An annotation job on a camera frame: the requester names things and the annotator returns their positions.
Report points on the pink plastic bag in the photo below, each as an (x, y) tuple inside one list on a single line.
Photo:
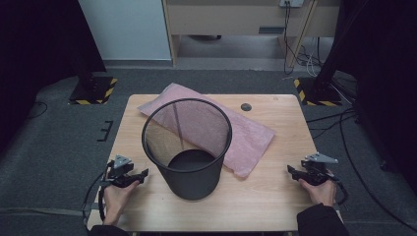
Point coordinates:
[(252, 141)]

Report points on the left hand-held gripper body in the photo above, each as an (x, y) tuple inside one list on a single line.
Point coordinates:
[(119, 172)]

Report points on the black mesh waste bin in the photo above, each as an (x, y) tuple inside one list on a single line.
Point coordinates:
[(193, 183)]

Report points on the person's right hand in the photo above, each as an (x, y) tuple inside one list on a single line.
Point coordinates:
[(323, 193)]

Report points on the grey power socket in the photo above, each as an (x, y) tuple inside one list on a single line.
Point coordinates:
[(291, 2)]

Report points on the person's left hand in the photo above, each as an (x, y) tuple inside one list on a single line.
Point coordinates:
[(114, 203)]

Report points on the black curtain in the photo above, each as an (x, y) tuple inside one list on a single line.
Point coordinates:
[(39, 49), (387, 82)]

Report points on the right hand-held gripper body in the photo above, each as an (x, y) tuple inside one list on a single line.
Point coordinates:
[(315, 172)]

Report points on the round dark table grommet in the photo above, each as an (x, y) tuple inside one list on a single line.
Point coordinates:
[(246, 106)]

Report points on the black striped stand base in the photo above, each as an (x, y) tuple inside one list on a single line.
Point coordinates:
[(93, 90), (316, 93)]

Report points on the black stand pole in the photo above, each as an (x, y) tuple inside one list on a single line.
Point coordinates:
[(334, 49)]

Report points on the grey floor tape strip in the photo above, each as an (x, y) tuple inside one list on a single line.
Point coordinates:
[(90, 206)]

